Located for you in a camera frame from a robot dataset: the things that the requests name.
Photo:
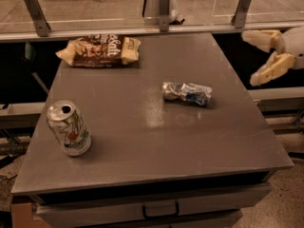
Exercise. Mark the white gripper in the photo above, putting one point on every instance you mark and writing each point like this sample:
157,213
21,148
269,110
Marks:
294,47

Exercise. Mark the silver blue redbull can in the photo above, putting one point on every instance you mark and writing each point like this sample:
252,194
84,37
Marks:
186,92

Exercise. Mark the white green soda can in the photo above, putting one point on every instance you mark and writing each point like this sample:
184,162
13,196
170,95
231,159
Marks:
66,122

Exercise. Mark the grey cabinet drawer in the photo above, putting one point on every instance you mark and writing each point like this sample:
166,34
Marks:
209,208

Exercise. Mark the brown chip bag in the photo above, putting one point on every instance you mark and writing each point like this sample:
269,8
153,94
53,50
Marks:
101,51

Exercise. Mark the right metal rail bracket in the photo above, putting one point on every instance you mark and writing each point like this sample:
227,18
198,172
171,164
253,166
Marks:
240,16

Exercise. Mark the metal rail bracket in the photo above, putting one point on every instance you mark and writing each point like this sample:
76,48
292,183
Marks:
164,8
38,18
240,16

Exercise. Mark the middle metal rail bracket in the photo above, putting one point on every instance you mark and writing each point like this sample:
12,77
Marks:
164,8

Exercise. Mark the black drawer handle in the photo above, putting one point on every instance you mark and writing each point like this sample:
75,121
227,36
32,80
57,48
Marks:
161,210

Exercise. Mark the left metal rail bracket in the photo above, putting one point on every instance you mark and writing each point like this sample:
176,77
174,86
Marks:
38,18

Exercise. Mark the horizontal metal rail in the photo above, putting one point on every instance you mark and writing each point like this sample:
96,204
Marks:
58,35

